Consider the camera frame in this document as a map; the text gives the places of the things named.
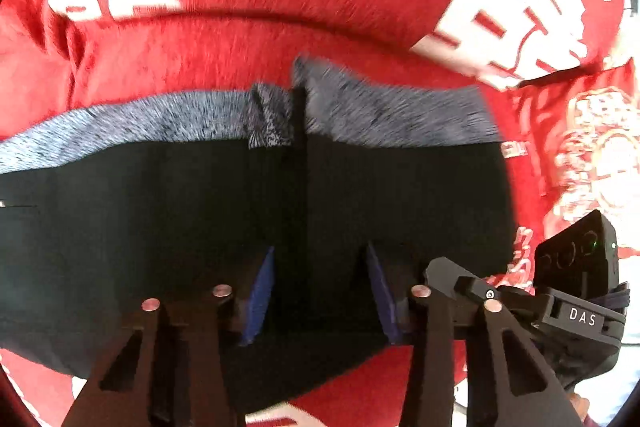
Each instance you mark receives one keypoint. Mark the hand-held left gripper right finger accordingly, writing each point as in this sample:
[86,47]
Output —
[384,302]

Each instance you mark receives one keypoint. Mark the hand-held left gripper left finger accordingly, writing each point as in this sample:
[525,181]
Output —
[257,302]

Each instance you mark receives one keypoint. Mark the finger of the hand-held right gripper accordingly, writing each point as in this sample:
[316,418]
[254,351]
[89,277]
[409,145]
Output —
[457,276]

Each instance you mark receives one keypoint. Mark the black pants with blue trim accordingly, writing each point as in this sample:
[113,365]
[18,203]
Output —
[200,217]

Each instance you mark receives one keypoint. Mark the red pillow with gold embroidery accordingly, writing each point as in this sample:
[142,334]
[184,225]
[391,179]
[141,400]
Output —
[585,142]

